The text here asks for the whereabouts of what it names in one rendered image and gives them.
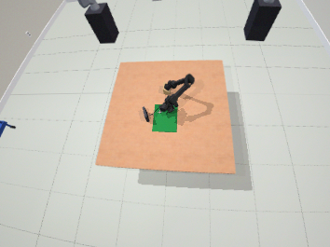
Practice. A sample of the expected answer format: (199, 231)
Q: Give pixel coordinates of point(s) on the green circuit board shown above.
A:
(165, 121)

